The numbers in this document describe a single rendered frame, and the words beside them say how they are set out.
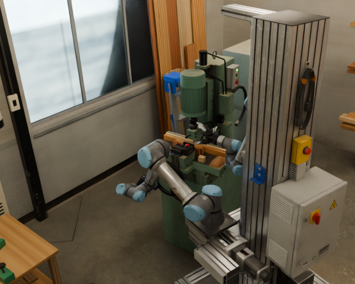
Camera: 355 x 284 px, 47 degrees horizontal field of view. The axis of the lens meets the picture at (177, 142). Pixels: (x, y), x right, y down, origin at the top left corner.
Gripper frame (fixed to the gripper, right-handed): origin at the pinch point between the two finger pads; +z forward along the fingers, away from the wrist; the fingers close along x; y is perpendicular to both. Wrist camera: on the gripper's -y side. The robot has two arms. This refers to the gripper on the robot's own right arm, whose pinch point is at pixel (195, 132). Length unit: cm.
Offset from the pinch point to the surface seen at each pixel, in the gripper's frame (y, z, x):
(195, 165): -5.1, -0.4, 26.6
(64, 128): -11, 149, 38
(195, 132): -15.0, 8.8, 5.3
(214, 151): -19.1, -6.5, 17.4
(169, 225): -18, 26, 93
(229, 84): -38.0, -1.7, -30.1
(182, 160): 5.8, 4.2, 20.6
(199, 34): -181, 118, -50
